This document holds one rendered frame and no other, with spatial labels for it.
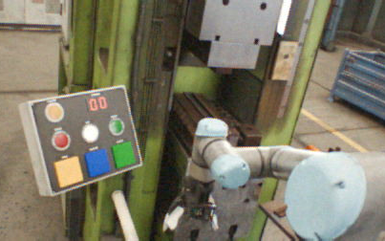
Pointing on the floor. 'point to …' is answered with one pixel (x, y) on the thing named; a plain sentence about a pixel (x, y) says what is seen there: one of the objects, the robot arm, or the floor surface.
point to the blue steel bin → (374, 84)
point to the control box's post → (74, 214)
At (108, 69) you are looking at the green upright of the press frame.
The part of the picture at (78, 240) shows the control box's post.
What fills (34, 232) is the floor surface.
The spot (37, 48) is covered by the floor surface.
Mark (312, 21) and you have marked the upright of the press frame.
